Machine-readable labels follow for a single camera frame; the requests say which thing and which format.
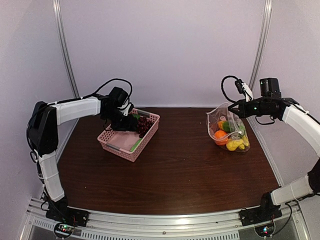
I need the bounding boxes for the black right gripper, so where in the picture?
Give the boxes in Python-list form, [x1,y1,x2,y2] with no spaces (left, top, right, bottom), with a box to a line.
[228,98,270,119]

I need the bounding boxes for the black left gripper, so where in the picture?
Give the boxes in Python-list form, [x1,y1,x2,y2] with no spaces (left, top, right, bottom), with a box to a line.
[103,107,138,132]

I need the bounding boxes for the green toy watermelon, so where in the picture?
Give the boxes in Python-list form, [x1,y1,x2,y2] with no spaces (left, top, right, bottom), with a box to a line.
[221,121,232,133]

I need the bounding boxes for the clear dotted zip top bag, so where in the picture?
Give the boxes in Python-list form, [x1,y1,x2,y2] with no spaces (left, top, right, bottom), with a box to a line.
[206,102,250,153]

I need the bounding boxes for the orange toy orange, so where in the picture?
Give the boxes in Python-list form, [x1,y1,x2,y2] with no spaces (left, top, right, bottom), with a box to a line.
[214,130,229,146]

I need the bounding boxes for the purple toy grapes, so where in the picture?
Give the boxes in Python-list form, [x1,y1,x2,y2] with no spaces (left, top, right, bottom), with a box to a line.
[136,116,153,139]

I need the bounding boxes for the yellow toy lemon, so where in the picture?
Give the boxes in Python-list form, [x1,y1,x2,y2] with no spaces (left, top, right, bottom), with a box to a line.
[226,139,243,152]

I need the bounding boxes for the yellow toy banana bunch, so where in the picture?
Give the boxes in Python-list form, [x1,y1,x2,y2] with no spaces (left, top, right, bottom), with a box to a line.
[238,135,250,150]

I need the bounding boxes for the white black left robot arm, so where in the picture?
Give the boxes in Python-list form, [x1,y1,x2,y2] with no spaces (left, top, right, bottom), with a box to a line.
[26,87,138,203]

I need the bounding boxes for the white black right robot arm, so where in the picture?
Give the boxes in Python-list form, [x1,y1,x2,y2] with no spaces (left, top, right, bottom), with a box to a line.
[221,75,320,221]

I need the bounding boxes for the green toy vegetable back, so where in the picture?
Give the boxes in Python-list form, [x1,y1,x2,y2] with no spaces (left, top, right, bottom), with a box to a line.
[132,113,141,120]

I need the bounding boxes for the pink perforated plastic basket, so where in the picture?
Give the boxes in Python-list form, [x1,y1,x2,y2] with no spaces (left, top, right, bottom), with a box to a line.
[97,108,160,162]

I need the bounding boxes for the green toy cucumber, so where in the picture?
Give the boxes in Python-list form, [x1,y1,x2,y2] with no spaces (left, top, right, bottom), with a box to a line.
[130,138,142,152]

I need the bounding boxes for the right round circuit board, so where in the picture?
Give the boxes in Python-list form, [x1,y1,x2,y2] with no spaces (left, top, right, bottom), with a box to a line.
[254,222,275,238]

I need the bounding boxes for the round circuit board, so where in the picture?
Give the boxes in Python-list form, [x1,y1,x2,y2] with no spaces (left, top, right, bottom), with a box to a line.
[53,222,75,239]
[254,222,275,238]

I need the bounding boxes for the left round circuit board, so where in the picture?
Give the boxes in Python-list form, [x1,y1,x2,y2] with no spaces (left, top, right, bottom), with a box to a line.
[53,222,75,239]

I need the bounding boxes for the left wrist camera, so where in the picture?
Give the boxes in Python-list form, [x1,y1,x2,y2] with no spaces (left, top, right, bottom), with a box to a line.
[119,101,134,116]

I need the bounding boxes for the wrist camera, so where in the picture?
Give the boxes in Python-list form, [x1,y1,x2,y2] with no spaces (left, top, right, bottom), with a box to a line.
[119,101,134,116]
[234,79,254,102]

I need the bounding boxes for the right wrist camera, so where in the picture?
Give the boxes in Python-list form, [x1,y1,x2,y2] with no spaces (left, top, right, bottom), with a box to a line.
[234,79,254,102]

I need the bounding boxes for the black left camera cable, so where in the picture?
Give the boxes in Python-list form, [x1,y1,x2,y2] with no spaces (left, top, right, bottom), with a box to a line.
[96,78,133,103]

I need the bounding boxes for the black camera cable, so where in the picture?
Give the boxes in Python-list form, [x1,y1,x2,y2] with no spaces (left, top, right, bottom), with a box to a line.
[220,75,242,103]
[96,78,133,103]

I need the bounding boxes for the black right camera cable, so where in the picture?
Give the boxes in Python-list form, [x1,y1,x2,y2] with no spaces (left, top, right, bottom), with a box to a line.
[220,75,242,103]

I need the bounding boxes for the aluminium corner post right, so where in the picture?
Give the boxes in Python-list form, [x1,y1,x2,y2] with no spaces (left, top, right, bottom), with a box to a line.
[249,0,273,88]

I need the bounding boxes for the aluminium corner post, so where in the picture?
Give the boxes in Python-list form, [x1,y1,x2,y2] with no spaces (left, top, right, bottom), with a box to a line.
[52,0,80,98]
[249,0,273,88]

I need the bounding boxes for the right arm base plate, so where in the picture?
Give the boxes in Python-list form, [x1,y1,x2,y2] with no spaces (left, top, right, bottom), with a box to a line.
[238,206,282,227]

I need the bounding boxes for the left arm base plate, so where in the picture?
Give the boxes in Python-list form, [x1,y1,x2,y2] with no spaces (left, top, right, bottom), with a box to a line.
[45,205,89,227]

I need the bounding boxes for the aluminium corner post left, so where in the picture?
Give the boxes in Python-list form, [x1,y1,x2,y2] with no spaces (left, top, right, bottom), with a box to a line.
[52,0,80,98]

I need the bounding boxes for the aluminium front rail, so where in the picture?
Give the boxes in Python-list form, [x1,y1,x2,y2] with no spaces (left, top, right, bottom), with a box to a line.
[24,197,311,240]

